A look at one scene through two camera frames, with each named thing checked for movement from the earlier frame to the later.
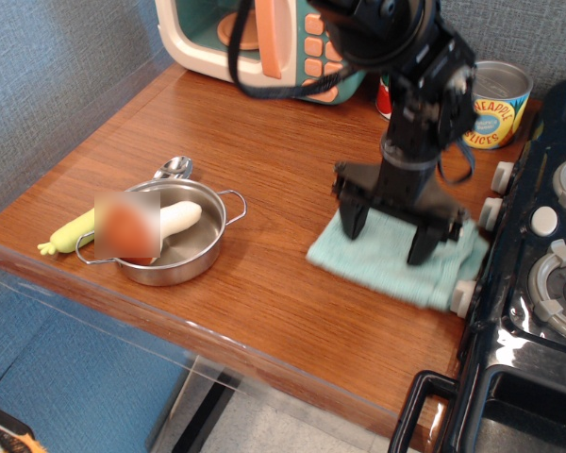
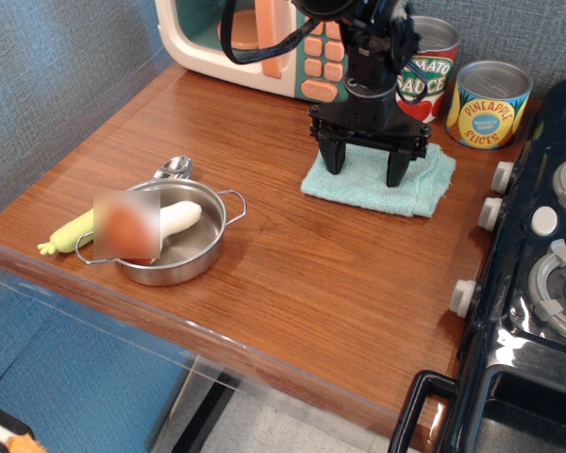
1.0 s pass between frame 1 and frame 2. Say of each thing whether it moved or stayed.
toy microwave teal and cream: stayed
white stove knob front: stayed
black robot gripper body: moved
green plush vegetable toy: stayed
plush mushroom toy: stayed
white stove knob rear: stayed
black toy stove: stayed
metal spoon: stayed
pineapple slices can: stayed
